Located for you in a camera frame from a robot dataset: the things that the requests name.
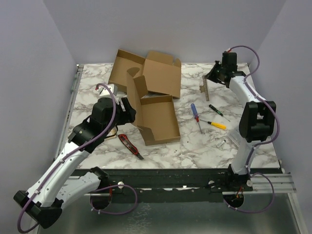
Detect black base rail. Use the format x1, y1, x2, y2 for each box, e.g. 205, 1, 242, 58
73, 165, 254, 203

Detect small silver metal piece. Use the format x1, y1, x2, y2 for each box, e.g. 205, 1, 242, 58
216, 139, 227, 148

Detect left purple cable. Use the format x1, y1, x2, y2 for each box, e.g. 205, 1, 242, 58
18, 82, 138, 233

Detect red black utility knife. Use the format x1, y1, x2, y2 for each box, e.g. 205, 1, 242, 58
118, 134, 144, 160

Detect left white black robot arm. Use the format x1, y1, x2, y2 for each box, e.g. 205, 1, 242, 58
14, 96, 136, 234

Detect green black screwdriver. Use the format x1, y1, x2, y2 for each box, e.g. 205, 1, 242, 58
209, 104, 230, 121

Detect clear plastic screw box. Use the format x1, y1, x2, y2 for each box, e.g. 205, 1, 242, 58
227, 128, 243, 147

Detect blue red screwdriver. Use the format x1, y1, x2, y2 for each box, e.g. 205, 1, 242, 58
191, 103, 202, 134

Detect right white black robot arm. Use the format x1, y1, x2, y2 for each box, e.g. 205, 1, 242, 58
205, 51, 276, 191

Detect aluminium extrusion frame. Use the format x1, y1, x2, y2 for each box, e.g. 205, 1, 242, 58
31, 63, 305, 234

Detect brown cardboard express box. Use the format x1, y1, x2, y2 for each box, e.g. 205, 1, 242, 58
108, 49, 181, 98

